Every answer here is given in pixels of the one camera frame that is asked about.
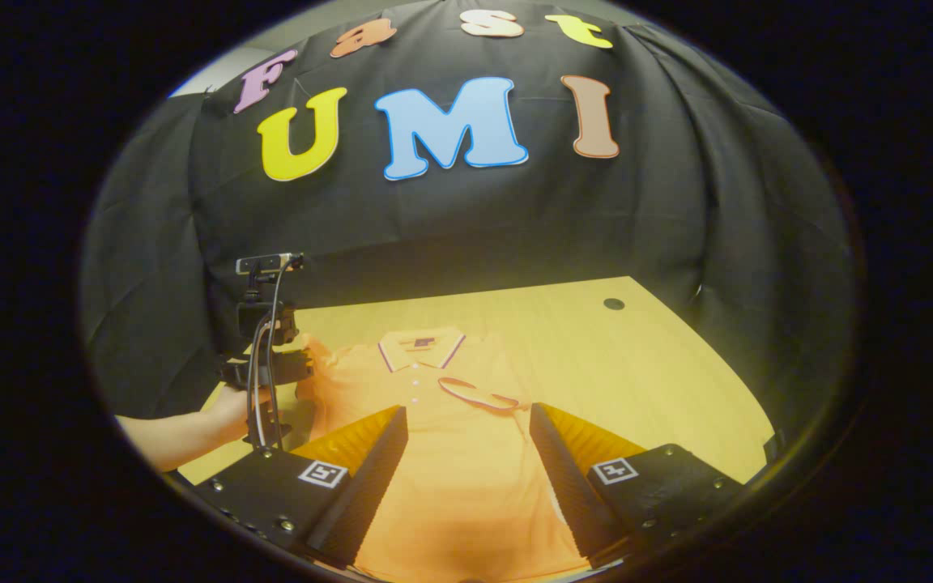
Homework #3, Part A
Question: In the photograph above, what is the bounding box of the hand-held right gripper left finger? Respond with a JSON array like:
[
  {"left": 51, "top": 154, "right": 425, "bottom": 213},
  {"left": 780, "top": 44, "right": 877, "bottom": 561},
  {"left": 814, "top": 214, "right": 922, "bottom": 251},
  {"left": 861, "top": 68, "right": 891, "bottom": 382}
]
[{"left": 191, "top": 405, "right": 409, "bottom": 568}]

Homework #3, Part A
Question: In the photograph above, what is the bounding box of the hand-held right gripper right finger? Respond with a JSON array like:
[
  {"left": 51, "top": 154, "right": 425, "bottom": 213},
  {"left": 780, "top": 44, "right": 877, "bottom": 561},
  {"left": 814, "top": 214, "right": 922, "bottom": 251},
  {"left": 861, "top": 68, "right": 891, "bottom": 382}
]
[{"left": 530, "top": 402, "right": 747, "bottom": 568}]

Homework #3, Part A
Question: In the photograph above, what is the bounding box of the black backdrop cloth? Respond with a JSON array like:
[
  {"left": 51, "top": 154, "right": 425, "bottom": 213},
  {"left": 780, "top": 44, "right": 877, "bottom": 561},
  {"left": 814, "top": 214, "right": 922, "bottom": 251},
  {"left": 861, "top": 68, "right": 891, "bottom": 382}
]
[{"left": 78, "top": 0, "right": 856, "bottom": 422}]

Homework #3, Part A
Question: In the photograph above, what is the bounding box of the orange T-shirt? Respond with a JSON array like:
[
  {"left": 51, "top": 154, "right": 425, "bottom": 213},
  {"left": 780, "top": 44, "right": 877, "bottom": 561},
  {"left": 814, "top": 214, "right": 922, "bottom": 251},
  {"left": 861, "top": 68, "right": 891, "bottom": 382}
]
[{"left": 296, "top": 326, "right": 597, "bottom": 583}]

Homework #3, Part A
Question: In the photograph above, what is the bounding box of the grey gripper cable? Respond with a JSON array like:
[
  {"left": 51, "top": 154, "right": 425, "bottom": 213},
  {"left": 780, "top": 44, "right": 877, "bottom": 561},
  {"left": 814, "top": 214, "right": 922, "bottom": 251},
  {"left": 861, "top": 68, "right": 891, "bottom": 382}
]
[{"left": 245, "top": 257, "right": 288, "bottom": 451}]

